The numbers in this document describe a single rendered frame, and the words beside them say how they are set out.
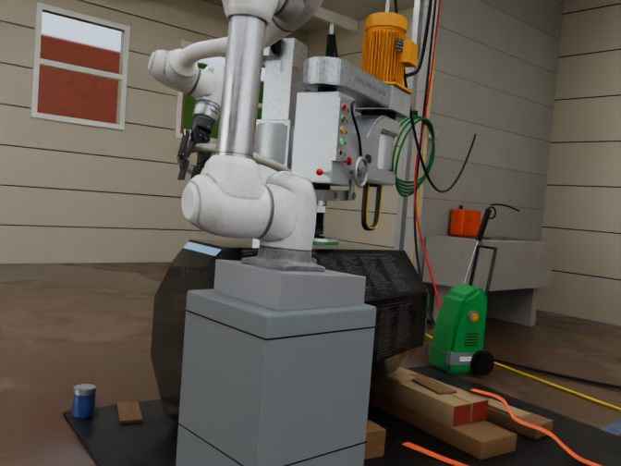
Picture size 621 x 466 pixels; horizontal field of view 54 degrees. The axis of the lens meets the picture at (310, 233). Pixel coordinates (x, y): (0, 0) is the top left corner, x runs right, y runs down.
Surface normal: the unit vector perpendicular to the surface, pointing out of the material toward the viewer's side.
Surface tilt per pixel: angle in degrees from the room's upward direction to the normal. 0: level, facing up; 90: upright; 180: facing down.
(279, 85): 90
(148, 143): 90
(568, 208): 90
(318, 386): 90
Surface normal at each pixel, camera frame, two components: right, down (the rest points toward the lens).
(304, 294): 0.66, 0.09
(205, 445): -0.75, -0.02
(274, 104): -0.44, 0.01
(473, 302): 0.33, 0.07
